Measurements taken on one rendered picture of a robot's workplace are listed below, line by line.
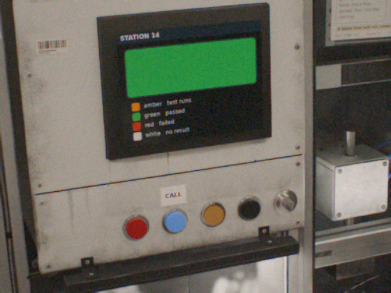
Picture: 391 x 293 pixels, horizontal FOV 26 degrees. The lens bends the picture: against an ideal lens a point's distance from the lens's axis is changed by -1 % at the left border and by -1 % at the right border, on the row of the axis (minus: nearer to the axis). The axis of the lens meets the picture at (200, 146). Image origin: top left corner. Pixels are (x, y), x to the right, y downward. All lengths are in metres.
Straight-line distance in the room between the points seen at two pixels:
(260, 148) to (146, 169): 0.18
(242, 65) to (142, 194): 0.24
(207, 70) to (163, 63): 0.07
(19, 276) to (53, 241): 0.07
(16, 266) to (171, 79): 0.35
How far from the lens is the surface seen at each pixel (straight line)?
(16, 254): 1.22
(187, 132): 1.19
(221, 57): 1.18
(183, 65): 1.17
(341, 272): 1.65
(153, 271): 1.22
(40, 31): 1.13
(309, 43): 1.27
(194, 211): 1.26
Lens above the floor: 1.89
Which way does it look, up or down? 17 degrees down
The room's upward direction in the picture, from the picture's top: 2 degrees counter-clockwise
